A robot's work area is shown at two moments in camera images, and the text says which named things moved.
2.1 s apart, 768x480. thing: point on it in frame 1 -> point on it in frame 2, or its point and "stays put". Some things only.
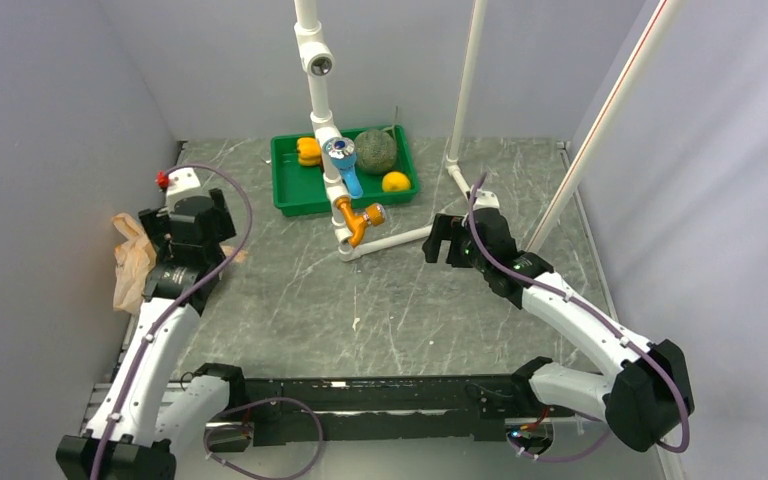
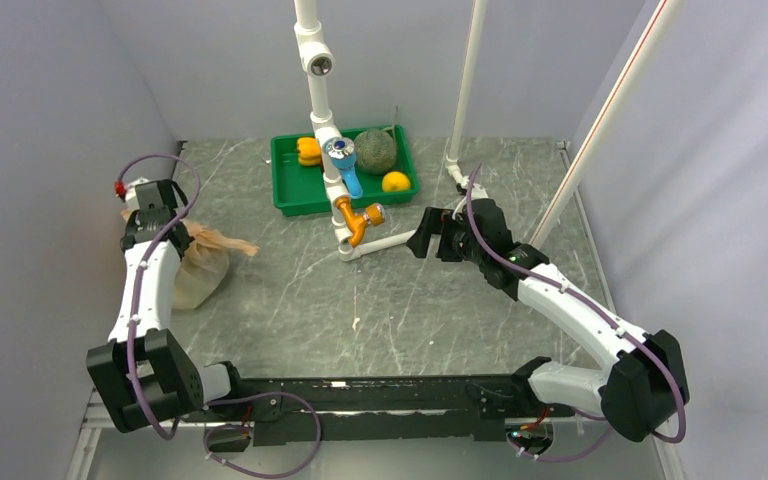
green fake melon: [375, 151] stays put
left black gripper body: [156, 225] -> [136, 222]
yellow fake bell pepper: [309, 151] stays put
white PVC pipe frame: [316, 61] stays put
